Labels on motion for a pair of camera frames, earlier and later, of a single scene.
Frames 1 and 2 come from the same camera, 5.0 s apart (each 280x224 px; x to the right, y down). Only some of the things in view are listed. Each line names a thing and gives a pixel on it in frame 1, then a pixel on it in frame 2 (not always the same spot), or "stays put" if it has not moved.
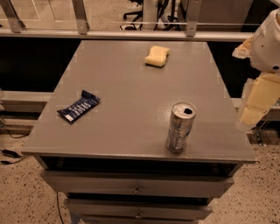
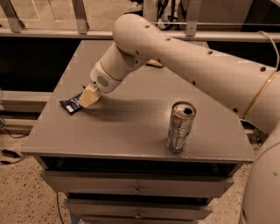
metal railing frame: [84, 31] stays put
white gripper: [267, 49] to [101, 79]
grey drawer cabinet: [139, 132] stays put
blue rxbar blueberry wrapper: [73, 113] to [72, 106]
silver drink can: [182, 117] stays put
